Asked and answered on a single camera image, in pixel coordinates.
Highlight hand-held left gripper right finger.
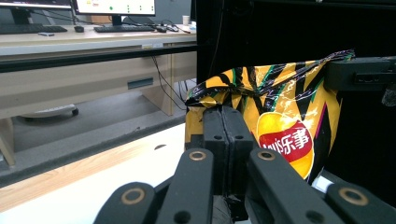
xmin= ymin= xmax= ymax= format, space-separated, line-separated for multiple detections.
xmin=221 ymin=105 xmax=256 ymax=222

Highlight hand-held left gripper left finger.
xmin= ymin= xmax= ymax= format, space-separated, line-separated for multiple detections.
xmin=202 ymin=105 xmax=231 ymax=198

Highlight yellow black chip bag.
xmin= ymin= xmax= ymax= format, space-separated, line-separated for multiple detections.
xmin=184 ymin=49 xmax=357 ymax=188

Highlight black keyboard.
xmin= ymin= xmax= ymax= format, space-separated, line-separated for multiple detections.
xmin=0 ymin=23 xmax=69 ymax=35
xmin=92 ymin=24 xmax=157 ymax=34

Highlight computer monitor white screen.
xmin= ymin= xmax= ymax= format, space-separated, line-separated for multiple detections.
xmin=74 ymin=0 xmax=157 ymax=26

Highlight light wooden office desk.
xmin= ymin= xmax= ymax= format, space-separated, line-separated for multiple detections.
xmin=0 ymin=22 xmax=199 ymax=167

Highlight office chair base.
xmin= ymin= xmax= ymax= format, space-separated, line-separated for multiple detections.
xmin=18 ymin=104 xmax=80 ymax=119

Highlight computer monitor dark stand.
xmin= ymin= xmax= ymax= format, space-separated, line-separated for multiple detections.
xmin=0 ymin=0 xmax=73 ymax=26

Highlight black hanging cables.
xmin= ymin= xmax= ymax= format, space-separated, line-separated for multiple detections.
xmin=150 ymin=55 xmax=188 ymax=111

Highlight black desk cables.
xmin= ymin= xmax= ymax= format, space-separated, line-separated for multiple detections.
xmin=122 ymin=18 xmax=188 ymax=34

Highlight black horizontal frame bar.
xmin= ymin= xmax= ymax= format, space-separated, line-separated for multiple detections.
xmin=0 ymin=43 xmax=200 ymax=74

